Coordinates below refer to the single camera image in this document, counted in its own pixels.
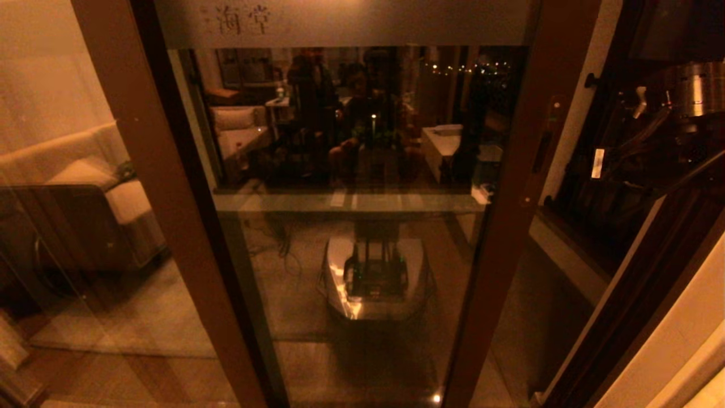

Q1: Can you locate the grey sofa with light cushions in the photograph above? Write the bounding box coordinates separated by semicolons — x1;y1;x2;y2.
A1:
0;122;168;273

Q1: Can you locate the stone side window sill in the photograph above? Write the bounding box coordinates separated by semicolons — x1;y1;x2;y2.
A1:
530;210;615;284

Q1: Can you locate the dark brown door jamb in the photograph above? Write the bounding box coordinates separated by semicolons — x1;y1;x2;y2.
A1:
535;181;725;408

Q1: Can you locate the silver cylindrical right gripper motor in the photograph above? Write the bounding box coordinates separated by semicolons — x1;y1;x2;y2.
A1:
673;60;725;118

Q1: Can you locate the brown framed glass sliding door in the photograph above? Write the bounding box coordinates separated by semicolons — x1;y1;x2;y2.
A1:
136;0;602;408

